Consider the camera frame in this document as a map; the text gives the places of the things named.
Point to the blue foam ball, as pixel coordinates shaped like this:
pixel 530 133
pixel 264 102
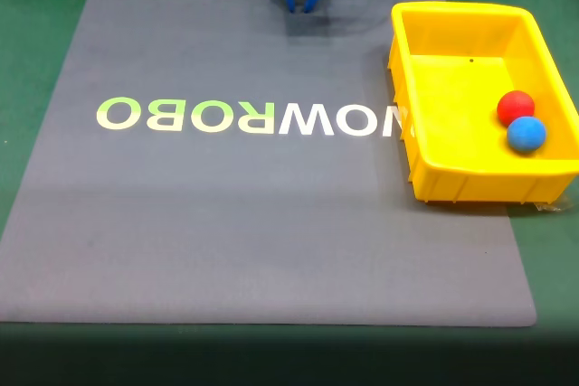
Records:
pixel 526 134

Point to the yellow plastic bin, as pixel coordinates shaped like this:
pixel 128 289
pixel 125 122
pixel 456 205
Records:
pixel 452 133

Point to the red foam ball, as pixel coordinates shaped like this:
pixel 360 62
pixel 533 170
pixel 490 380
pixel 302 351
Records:
pixel 515 106

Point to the grey mat with NOWROBO print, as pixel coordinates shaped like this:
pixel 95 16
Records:
pixel 226 223

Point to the clear plastic scrap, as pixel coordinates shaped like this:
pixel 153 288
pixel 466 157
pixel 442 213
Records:
pixel 552 206

